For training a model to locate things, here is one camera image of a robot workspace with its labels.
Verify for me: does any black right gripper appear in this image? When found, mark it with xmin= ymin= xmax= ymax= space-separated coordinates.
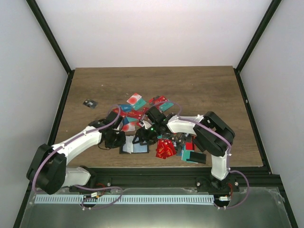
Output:
xmin=133 ymin=123 xmax=162 ymax=145

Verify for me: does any black leather card holder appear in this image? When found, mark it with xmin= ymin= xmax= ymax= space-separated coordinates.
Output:
xmin=119 ymin=135 xmax=150 ymax=154

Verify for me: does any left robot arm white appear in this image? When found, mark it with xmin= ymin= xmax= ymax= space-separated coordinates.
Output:
xmin=26 ymin=111 xmax=125 ymax=195

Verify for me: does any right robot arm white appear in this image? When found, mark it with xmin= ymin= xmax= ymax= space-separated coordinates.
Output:
xmin=132 ymin=107 xmax=235 ymax=191

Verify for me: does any red VIP card bottom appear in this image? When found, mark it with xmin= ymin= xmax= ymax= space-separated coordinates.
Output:
xmin=156 ymin=139 xmax=177 ymax=159

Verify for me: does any blue card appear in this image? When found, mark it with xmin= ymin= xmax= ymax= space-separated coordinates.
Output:
xmin=119 ymin=104 xmax=133 ymax=113

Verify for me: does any teal card top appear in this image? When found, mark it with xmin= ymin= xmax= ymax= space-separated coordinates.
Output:
xmin=132 ymin=98 xmax=146 ymax=110

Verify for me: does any teal card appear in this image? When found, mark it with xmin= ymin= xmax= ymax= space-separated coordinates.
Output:
xmin=159 ymin=101 xmax=174 ymax=112
xmin=132 ymin=98 xmax=146 ymax=110

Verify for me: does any teal card right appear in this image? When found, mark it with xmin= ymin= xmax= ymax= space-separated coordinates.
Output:
xmin=159 ymin=101 xmax=174 ymax=112

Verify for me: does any white card red circle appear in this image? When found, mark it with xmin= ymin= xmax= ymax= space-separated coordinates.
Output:
xmin=127 ymin=93 xmax=142 ymax=105

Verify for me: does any black VIP card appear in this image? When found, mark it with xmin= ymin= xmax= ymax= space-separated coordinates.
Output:
xmin=83 ymin=99 xmax=98 ymax=109

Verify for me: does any black box on cards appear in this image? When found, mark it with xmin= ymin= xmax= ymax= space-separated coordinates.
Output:
xmin=187 ymin=152 xmax=207 ymax=164

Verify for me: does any black front rail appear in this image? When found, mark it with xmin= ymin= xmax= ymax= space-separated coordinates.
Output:
xmin=68 ymin=167 xmax=281 ymax=193

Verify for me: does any light blue slotted cable duct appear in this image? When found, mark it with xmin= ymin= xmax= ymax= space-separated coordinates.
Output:
xmin=34 ymin=194 xmax=214 ymax=205

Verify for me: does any black frame post left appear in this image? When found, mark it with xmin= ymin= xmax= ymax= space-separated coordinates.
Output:
xmin=25 ymin=0 xmax=73 ymax=74

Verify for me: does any black frame post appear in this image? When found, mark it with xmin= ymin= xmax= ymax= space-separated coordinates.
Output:
xmin=234 ymin=0 xmax=283 ymax=72
xmin=25 ymin=0 xmax=73 ymax=74

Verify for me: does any black frame post right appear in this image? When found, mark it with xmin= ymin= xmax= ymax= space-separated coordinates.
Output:
xmin=234 ymin=0 xmax=283 ymax=72

